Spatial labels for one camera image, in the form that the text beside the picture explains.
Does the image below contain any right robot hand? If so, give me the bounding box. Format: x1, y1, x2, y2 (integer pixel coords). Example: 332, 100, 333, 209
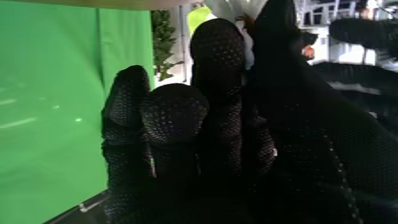
99, 0, 398, 224

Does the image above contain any white flower yellow centre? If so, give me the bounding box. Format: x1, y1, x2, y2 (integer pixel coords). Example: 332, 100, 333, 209
202, 0, 269, 26

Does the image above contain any green plant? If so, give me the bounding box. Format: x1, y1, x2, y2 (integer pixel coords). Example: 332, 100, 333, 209
149, 9, 186, 82

